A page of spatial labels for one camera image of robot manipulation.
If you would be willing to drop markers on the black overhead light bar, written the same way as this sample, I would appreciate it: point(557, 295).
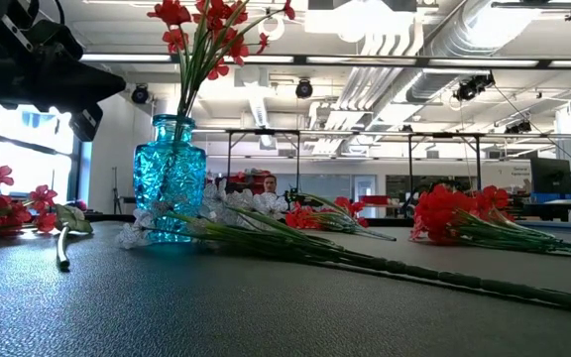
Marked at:
point(365, 60)

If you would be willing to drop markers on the dense red carnation bunch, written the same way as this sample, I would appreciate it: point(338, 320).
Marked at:
point(439, 213)

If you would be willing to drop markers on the black ceiling spotlight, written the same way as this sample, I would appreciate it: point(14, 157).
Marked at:
point(140, 94)
point(304, 89)
point(471, 88)
point(518, 127)

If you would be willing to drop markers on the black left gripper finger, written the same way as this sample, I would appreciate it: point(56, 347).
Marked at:
point(82, 86)

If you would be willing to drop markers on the blue storage bin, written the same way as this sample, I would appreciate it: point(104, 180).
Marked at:
point(545, 197)

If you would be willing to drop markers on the black metal frame stand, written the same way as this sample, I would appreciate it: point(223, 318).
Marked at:
point(444, 134)
point(265, 132)

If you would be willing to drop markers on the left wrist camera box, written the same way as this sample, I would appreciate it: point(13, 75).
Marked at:
point(87, 124)

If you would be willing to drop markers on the black tripod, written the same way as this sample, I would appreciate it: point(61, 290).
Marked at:
point(115, 198)

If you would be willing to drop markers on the small red flower bunch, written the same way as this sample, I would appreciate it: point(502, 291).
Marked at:
point(300, 217)

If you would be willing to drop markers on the person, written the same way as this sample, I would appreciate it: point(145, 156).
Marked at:
point(269, 184)

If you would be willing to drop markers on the silver ventilation duct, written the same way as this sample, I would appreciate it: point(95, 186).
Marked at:
point(444, 69)

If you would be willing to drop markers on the black computer monitor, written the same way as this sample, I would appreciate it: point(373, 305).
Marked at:
point(550, 176)

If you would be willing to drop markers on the red tray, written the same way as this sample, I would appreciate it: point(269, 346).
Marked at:
point(377, 199)

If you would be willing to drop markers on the blue textured glass vase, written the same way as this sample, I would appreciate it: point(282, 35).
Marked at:
point(169, 173)

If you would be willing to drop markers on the red storage crate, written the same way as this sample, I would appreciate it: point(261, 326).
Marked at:
point(246, 178)

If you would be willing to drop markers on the white artificial flower bunch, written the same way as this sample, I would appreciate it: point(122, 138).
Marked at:
point(290, 245)

